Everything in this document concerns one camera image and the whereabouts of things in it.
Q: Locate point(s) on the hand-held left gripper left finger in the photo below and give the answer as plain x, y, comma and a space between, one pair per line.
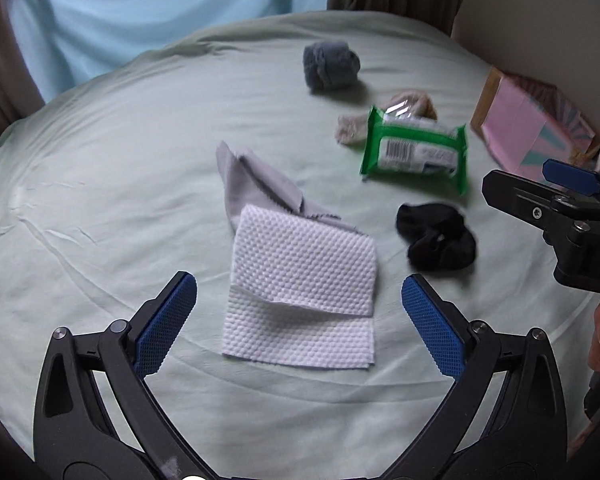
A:
163, 327

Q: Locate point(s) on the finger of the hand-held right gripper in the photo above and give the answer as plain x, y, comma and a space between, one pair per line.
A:
520, 199
570, 176

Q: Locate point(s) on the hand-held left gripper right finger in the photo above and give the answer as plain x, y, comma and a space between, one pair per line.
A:
434, 331

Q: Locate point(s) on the white paper towel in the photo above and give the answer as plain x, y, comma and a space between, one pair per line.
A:
300, 285

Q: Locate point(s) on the pink cardboard box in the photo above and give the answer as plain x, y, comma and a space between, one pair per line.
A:
527, 127

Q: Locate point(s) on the black sock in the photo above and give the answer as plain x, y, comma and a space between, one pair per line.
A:
434, 237

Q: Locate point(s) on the green wet wipes packet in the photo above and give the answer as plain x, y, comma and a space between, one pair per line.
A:
416, 145

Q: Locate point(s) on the pale green bed sheet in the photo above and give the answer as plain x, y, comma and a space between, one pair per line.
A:
105, 200

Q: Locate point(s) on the grey cleaning cloth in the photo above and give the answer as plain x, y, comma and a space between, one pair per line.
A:
260, 185

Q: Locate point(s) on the beige sock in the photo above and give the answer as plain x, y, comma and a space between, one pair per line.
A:
352, 127

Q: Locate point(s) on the grey-blue rolled sock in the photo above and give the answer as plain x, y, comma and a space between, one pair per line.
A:
330, 66

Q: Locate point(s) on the light blue curtain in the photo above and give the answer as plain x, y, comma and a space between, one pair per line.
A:
130, 15

